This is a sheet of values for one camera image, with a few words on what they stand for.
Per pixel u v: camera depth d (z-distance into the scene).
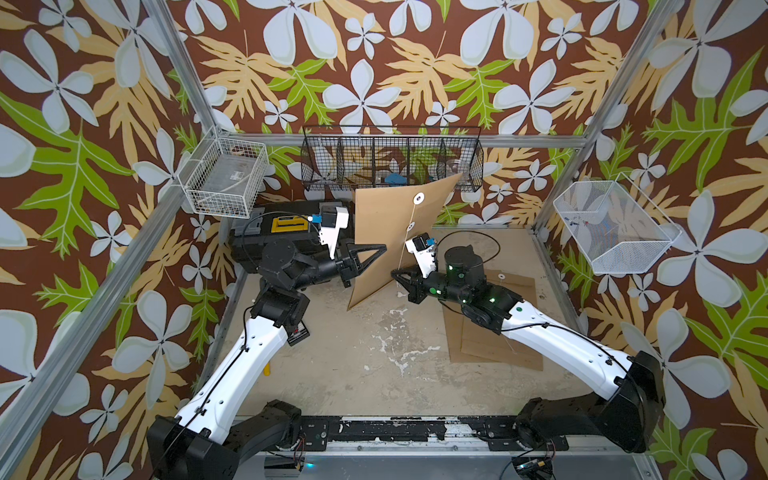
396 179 0.94
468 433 0.75
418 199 0.53
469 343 0.87
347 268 0.52
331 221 0.51
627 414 0.39
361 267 0.57
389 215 0.51
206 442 0.37
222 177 0.86
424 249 0.61
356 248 0.55
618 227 0.82
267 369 0.84
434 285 0.62
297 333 0.90
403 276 0.70
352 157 0.95
